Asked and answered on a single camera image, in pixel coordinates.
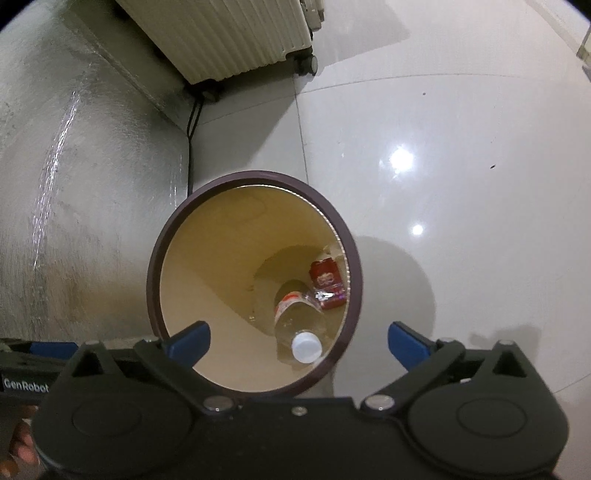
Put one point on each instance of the person's left hand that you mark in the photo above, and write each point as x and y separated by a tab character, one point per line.
23	445

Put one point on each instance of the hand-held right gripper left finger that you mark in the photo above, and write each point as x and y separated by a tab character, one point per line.
189	341

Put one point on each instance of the cream ribbed suitcase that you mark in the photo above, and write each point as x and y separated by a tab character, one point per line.
221	32

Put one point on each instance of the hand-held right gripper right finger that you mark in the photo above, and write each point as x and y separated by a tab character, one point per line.
408	346

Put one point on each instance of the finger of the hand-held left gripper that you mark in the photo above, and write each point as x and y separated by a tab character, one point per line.
51	349

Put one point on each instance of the clear plastic bottle white cap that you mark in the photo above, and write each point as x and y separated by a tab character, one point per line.
295	318

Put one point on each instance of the red snack packet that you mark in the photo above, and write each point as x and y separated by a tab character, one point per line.
325	274

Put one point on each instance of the brown rimmed beige trash bin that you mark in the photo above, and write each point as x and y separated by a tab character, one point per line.
207	258

